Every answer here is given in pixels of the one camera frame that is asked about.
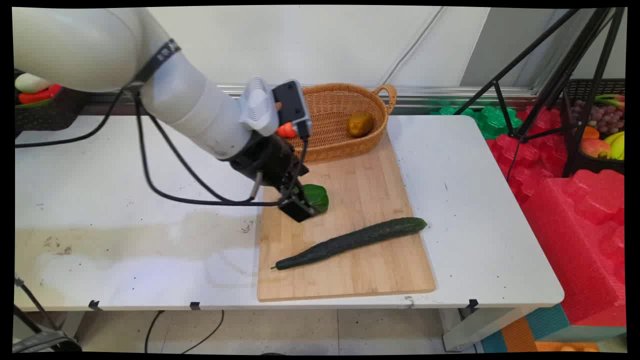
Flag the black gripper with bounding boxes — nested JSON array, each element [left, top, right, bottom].
[[230, 132, 318, 224]]

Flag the green bell pepper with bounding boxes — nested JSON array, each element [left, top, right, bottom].
[[300, 184, 330, 215]]

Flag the long dark green cucumber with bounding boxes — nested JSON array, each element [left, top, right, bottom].
[[271, 217, 428, 271]]

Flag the woven wicker basket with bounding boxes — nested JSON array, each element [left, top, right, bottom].
[[276, 83, 398, 163]]

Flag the brown potato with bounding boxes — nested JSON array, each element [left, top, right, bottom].
[[346, 111, 375, 139]]

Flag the wooden cutting board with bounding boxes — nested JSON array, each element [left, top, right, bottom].
[[257, 131, 437, 303]]

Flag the green foam mat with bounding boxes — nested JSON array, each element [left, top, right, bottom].
[[431, 104, 524, 140]]

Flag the white table leg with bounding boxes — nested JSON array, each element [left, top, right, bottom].
[[442, 306, 539, 353]]

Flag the red foam mat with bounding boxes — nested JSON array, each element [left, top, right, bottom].
[[486, 105, 569, 207]]

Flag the black plastic basket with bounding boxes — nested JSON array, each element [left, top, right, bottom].
[[14, 69, 90, 134]]

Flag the teal orange floor mat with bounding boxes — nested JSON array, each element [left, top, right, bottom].
[[480, 303, 626, 354]]

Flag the red toy pepper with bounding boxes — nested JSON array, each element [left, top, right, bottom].
[[18, 83, 63, 105]]

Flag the large red foam block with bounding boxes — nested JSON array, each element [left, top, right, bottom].
[[521, 169, 627, 327]]

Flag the black fruit basket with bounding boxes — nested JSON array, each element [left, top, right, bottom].
[[562, 78, 626, 176]]

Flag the white toy radish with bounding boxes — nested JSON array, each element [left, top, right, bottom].
[[15, 73, 53, 94]]

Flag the black tripod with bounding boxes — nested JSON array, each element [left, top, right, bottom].
[[452, 7, 627, 179]]

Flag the grey black device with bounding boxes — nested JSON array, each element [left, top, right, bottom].
[[13, 330, 82, 354]]

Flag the red yellow toy mango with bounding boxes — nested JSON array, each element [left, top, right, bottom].
[[580, 138, 612, 159]]

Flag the purple toy grapes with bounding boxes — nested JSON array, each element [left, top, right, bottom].
[[572, 100, 626, 135]]

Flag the yellow toy banana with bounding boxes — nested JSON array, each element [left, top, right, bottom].
[[603, 130, 626, 161]]

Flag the green red toy fruit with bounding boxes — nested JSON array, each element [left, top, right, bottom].
[[594, 93, 626, 109]]

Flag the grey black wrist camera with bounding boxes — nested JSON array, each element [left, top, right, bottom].
[[239, 76, 313, 140]]

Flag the black floor cable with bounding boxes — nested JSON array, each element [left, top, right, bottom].
[[181, 310, 225, 355], [144, 310, 166, 355]]

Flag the metal wall rail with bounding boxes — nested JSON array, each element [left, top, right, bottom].
[[80, 84, 539, 116]]

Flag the black cable strap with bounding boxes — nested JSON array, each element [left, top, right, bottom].
[[131, 39, 182, 86]]

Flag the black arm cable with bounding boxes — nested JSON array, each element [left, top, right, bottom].
[[15, 89, 125, 149]]

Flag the thick black cable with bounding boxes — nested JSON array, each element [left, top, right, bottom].
[[14, 273, 61, 332]]

